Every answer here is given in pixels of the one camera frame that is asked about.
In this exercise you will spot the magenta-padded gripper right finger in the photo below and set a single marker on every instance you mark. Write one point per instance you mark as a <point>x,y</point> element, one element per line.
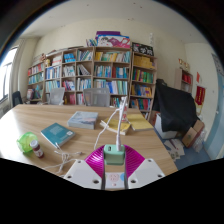
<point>145,173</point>

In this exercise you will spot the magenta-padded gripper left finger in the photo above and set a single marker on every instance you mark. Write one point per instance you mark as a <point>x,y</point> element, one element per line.
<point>83,173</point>

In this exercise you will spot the white pastel power strip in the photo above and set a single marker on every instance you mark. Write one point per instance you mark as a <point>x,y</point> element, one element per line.
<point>114,177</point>

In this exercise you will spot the papers on floor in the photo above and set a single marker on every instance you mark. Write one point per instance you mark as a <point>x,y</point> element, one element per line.
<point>174,149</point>

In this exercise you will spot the white box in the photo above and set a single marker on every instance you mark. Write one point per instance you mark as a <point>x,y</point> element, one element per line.
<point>163,130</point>

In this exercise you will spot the teal book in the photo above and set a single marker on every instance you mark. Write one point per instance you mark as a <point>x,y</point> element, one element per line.
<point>56,133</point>

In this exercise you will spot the small red-labelled bottle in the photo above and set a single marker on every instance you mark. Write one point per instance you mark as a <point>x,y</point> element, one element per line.
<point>37,150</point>

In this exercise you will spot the grey-blue book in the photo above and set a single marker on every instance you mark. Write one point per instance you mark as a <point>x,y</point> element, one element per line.
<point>82,120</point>

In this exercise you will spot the yellow book with pen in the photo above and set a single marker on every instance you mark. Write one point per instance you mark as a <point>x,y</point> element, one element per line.
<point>113,126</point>

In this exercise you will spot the brown cardboard box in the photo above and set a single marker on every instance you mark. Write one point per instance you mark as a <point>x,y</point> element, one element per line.
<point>191,135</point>

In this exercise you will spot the green translucent container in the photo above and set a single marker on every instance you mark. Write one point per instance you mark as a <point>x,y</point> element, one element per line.
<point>24,141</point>

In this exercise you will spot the black cloth cover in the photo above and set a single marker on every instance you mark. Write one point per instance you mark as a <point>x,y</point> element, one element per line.
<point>175,110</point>

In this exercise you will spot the grey mesh chair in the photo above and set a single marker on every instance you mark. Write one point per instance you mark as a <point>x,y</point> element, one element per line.
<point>96,96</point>
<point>56,96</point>

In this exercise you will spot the red hanging banner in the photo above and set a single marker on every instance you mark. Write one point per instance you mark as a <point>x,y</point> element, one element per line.
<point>200,96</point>

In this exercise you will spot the black chair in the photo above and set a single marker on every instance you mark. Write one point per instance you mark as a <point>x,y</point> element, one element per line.
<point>17,98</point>

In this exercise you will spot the wooden bookshelf unit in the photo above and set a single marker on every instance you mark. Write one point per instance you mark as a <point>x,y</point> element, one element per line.
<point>100,73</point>

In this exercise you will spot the small wooden shelf unit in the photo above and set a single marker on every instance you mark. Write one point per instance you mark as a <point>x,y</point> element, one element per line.
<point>185,80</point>

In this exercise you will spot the window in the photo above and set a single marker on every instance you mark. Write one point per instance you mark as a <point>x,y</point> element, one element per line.
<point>6,76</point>

